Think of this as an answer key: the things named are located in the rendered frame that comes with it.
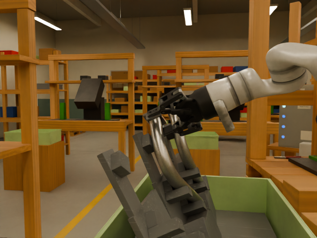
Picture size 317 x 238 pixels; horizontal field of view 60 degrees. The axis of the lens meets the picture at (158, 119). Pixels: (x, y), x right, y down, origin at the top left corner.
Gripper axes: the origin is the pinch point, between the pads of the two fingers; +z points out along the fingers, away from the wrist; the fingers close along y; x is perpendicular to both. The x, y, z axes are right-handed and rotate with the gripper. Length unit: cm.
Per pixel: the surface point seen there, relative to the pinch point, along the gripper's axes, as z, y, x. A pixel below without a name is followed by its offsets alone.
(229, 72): -58, -492, -584
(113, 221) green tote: 14.9, -3.8, 18.6
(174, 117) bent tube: -1.5, -10.4, -10.6
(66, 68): 263, -194, -473
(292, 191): -26, -61, -1
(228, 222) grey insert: -3.1, -38.9, 11.4
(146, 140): 2.8, 1.2, 4.7
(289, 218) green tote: -19.4, -26.4, 20.2
